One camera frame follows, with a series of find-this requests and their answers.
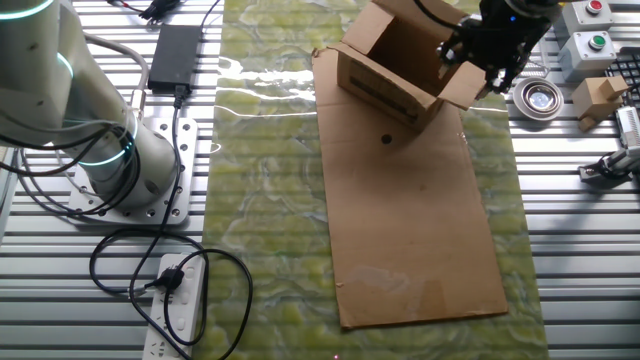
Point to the white power strip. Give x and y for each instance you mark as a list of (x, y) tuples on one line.
[(186, 310)]

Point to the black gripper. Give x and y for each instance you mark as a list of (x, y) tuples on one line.
[(500, 37)]

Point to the small cardboard block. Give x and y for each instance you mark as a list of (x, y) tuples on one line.
[(595, 100)]

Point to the brown cardboard box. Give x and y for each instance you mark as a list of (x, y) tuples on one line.
[(395, 70)]

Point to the grey box red button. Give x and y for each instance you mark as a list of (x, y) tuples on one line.
[(592, 17)]

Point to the white ribbed device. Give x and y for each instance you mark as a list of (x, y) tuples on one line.
[(629, 125)]

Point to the metal clamp bracket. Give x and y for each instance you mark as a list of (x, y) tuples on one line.
[(607, 167)]

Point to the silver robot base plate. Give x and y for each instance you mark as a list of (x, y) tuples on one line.
[(186, 145)]

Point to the flat brown cardboard sheet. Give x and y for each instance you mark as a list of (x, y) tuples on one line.
[(410, 225)]

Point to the green marble pattern mat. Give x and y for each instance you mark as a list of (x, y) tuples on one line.
[(265, 175)]

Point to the round silver dish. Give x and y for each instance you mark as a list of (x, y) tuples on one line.
[(537, 98)]

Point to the grey box green button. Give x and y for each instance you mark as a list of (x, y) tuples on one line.
[(580, 57)]

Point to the black keyboard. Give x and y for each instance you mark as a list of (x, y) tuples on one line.
[(627, 67)]

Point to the black power adapter brick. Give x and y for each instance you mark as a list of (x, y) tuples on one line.
[(175, 57)]

